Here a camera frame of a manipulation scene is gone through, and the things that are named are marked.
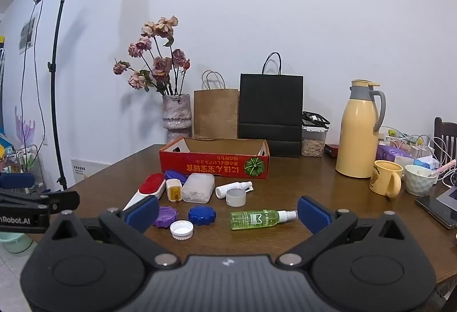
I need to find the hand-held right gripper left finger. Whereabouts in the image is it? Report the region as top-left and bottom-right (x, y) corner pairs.
(45, 196), (181, 268)

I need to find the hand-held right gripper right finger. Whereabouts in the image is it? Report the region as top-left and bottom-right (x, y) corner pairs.
(276, 195), (409, 268)

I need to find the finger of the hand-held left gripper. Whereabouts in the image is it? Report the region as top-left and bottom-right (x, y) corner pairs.
(0, 173), (49, 206)

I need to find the purple ridged lid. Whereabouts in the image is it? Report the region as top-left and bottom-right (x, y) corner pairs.
(154, 206), (178, 228)

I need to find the red and white lint brush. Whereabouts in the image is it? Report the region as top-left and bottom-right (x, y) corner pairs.
(123, 173), (167, 212)

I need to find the small yellow white box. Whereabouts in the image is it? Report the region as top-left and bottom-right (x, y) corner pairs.
(166, 179), (183, 203)

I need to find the white ridged lid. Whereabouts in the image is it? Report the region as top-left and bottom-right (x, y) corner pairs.
(170, 220), (194, 240)

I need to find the blue ridged lid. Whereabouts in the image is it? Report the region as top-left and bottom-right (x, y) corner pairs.
(188, 206), (217, 226)
(164, 170), (188, 186)

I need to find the green spray bottle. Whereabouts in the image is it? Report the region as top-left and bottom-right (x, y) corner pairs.
(230, 210), (298, 230)

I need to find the translucent plastic box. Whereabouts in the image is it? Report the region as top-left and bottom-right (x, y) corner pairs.
(181, 173), (215, 204)

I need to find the translucent plastic ring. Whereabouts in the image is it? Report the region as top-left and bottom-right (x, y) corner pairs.
(226, 188), (247, 207)

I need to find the red cardboard box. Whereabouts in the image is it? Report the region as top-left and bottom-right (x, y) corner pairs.
(159, 136), (270, 180)

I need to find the white spray bottle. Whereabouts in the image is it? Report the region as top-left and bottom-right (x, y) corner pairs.
(215, 181), (253, 199)

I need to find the green plastic basin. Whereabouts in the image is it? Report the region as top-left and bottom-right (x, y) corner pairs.
(0, 232), (36, 256)

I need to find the purple coral ornament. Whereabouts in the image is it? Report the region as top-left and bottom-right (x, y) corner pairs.
(14, 106), (37, 148)

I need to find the clear food container black lid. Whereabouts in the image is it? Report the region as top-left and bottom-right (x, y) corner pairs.
(302, 111), (330, 158)

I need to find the yellow mug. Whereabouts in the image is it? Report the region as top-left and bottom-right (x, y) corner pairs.
(369, 160), (404, 200)

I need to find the yellow thermos jug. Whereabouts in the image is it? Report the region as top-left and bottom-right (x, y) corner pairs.
(336, 80), (386, 179)

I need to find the purple packet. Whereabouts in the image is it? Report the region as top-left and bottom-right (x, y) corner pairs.
(376, 142), (408, 163)

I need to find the mottled purple ceramic vase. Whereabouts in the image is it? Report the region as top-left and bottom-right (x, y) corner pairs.
(162, 94), (194, 145)

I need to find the white dimpled bowl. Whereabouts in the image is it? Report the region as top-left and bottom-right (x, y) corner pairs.
(404, 164), (438, 196)

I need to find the black paper bag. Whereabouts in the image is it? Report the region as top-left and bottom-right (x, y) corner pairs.
(238, 53), (304, 158)

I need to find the brown paper bag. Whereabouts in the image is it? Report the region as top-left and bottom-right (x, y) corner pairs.
(193, 70), (240, 139)

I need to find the black smartphone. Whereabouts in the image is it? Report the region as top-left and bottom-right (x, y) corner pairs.
(415, 195), (457, 230)

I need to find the grey laptop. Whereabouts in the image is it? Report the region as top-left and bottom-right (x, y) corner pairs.
(437, 185), (457, 206)

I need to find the dried rose bouquet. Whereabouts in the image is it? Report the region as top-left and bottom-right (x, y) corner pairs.
(113, 16), (191, 96)

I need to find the dark wooden chair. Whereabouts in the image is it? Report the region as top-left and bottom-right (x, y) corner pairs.
(434, 117), (457, 156)

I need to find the wire storage rack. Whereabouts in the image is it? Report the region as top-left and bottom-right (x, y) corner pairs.
(0, 144), (45, 191)

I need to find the black light cable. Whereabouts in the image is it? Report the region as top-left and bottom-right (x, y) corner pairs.
(19, 0), (47, 148)

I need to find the tangle of white cables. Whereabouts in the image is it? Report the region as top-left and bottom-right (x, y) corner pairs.
(380, 126), (457, 188)

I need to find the small wall picture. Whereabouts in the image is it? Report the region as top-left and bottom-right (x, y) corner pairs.
(19, 17), (36, 55)

